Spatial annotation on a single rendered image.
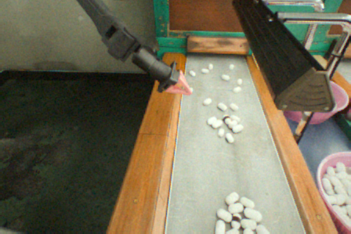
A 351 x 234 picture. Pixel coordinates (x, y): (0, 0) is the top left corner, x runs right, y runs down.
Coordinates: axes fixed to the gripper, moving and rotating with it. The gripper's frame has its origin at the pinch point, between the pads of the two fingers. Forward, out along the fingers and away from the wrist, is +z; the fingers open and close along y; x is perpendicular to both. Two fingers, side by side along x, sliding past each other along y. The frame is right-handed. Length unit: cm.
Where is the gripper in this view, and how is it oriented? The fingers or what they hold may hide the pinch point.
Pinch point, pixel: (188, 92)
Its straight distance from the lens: 67.5
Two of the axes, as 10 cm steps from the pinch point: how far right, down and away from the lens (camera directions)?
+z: 7.6, 5.5, 3.4
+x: -6.4, 5.7, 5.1
